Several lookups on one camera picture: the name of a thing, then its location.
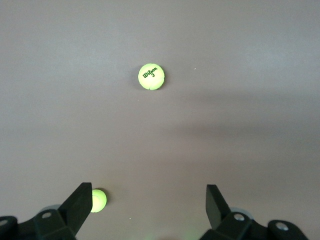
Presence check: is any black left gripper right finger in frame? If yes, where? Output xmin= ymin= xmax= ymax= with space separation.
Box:
xmin=201 ymin=184 xmax=310 ymax=240

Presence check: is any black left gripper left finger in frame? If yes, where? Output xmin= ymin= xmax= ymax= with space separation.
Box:
xmin=0 ymin=182 xmax=93 ymax=240

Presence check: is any brown table cloth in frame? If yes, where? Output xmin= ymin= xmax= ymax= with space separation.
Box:
xmin=0 ymin=0 xmax=320 ymax=240

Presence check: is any yellow-green tennis ball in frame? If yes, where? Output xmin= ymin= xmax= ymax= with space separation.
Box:
xmin=90 ymin=188 xmax=108 ymax=213
xmin=137 ymin=63 xmax=166 ymax=91

